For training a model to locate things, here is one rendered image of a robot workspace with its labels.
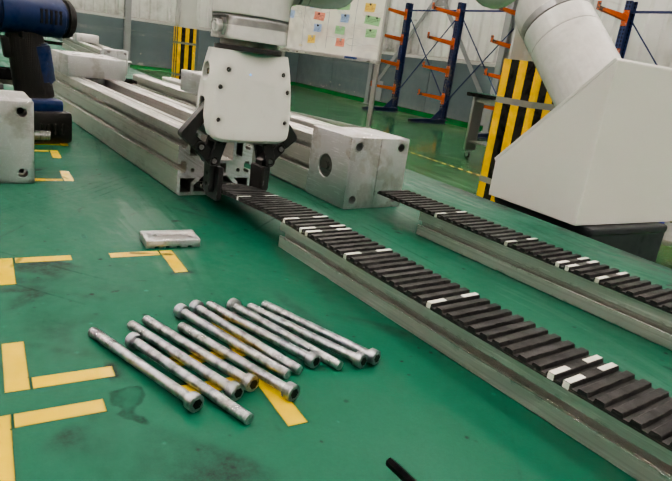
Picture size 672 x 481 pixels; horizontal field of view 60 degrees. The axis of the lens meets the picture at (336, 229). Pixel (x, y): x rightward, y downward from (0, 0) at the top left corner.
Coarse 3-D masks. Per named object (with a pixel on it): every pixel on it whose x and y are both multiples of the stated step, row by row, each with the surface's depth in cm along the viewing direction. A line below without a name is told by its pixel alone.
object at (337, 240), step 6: (360, 234) 54; (318, 240) 51; (324, 240) 52; (330, 240) 52; (336, 240) 52; (342, 240) 52; (348, 240) 52; (354, 240) 52; (360, 240) 53; (366, 240) 53; (324, 246) 51
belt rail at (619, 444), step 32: (320, 256) 54; (352, 288) 49; (384, 288) 46; (416, 320) 43; (448, 320) 40; (448, 352) 41; (480, 352) 39; (512, 384) 36; (544, 384) 34; (544, 416) 35; (576, 416) 34; (608, 416) 31; (608, 448) 32; (640, 448) 31; (640, 480) 30
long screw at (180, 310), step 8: (176, 312) 40; (184, 312) 40; (192, 320) 40; (200, 320) 40; (208, 328) 39; (216, 328) 39; (216, 336) 38; (224, 336) 38; (232, 336) 38; (232, 344) 38; (240, 344) 37; (248, 352) 37; (256, 352) 37; (256, 360) 36; (264, 360) 36; (272, 360) 36; (272, 368) 36; (280, 368) 35; (280, 376) 35; (288, 376) 35
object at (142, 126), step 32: (64, 96) 118; (96, 96) 99; (128, 96) 108; (160, 96) 100; (96, 128) 100; (128, 128) 86; (160, 128) 75; (160, 160) 76; (192, 160) 72; (224, 160) 74; (192, 192) 73
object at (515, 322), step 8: (496, 320) 39; (504, 320) 39; (512, 320) 40; (520, 320) 40; (472, 328) 38; (480, 328) 38; (488, 328) 38; (496, 328) 39; (504, 328) 38; (512, 328) 38; (520, 328) 39; (528, 328) 39; (480, 336) 37; (488, 336) 37; (496, 336) 37; (504, 336) 38
